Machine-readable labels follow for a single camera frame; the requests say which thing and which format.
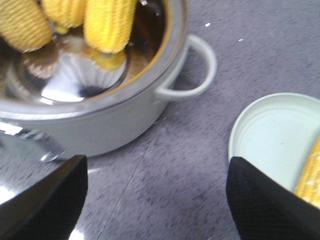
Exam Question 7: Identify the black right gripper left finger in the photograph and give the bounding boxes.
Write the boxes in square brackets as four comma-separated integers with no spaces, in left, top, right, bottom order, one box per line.
[0,155,88,240]

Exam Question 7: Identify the light green plate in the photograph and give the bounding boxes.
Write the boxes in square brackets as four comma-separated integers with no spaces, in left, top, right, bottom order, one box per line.
[228,92,320,191]

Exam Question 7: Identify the green electric cooking pot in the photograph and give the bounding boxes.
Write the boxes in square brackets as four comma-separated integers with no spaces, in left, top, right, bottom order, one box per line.
[0,0,217,162]

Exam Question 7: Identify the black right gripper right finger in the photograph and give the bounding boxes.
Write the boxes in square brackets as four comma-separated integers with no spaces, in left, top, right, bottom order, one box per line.
[226,157,320,240]

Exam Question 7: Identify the yellow corn cob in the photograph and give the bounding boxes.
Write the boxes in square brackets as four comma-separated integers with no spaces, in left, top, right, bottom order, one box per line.
[41,0,87,35]
[83,0,137,54]
[294,137,320,209]
[0,0,53,53]

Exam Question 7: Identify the grey stone countertop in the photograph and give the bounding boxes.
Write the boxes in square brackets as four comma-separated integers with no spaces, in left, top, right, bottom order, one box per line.
[0,0,320,240]

